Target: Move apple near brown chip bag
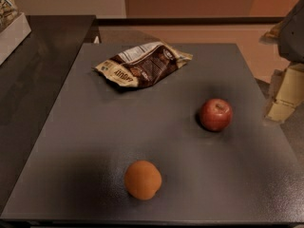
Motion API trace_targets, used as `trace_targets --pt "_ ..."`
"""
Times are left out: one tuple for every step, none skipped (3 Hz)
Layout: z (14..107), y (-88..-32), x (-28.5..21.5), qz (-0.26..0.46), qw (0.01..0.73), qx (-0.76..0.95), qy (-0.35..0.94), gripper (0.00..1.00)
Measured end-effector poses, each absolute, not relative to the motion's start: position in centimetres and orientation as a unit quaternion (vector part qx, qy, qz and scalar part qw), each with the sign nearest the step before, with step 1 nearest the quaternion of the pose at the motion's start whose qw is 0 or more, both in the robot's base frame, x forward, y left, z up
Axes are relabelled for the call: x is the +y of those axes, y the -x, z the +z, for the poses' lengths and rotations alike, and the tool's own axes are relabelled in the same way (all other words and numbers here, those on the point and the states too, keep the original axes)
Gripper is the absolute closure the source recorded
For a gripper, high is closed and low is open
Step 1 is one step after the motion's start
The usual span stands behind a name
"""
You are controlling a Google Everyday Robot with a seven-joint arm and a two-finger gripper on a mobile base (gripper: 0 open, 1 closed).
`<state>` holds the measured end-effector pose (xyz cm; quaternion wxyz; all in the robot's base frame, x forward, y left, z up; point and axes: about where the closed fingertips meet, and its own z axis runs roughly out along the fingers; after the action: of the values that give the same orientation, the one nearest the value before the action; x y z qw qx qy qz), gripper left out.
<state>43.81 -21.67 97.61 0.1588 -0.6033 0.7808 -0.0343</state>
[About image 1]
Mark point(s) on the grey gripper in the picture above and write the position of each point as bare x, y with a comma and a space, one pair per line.
293, 35

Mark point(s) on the red apple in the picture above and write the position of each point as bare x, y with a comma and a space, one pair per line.
215, 114

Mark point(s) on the brown chip bag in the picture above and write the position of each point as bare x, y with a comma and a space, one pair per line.
143, 66

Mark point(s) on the orange fruit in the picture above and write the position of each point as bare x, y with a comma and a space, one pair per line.
142, 180

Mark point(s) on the dark side counter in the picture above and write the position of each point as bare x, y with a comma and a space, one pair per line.
30, 80

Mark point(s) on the white box with snacks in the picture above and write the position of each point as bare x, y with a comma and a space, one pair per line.
14, 28

